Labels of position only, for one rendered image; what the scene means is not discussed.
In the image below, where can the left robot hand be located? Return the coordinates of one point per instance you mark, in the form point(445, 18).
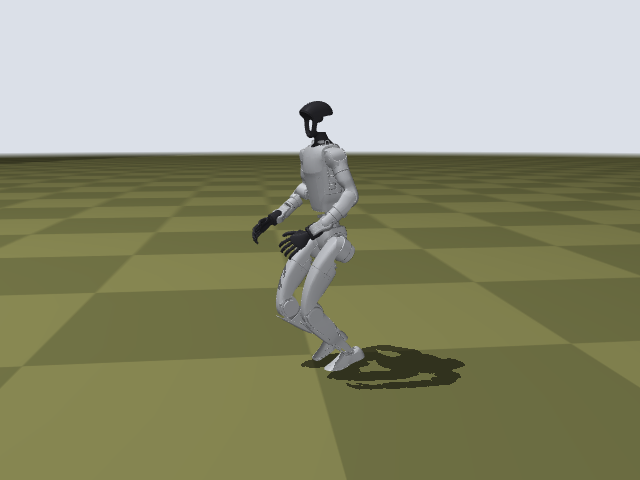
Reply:
point(299, 239)

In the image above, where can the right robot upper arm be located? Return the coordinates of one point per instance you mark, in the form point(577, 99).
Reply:
point(302, 188)

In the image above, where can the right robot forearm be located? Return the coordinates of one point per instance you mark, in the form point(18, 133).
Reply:
point(289, 206)

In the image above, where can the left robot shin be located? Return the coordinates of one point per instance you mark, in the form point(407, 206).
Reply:
point(323, 327)

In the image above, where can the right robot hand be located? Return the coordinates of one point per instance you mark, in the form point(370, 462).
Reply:
point(264, 224)

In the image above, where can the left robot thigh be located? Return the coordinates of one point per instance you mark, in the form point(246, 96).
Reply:
point(322, 272)

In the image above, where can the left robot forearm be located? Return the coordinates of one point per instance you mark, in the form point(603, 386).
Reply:
point(339, 211)

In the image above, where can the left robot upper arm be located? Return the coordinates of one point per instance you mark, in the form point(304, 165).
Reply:
point(336, 159)

